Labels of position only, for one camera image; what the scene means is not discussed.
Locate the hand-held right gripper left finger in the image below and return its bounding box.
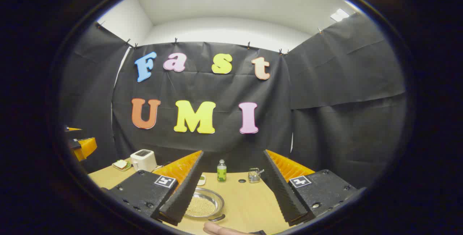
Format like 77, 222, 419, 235
101, 150, 205, 226

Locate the pile of soybeans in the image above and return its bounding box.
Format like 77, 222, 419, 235
185, 196, 216, 217

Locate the small ceiling light panel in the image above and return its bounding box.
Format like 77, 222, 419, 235
330, 9, 351, 22

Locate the steel pot black handle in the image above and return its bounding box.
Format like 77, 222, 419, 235
184, 187, 226, 222

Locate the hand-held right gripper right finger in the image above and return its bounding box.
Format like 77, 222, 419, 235
261, 150, 359, 227

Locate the pale sandwich tray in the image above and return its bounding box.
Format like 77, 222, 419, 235
112, 160, 132, 172

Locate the white toaster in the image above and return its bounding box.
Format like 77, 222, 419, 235
130, 149, 158, 172

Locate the metal utensil holder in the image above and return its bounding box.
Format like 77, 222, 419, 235
248, 168, 262, 184

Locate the clear bottle green label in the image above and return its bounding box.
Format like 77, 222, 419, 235
217, 159, 227, 182

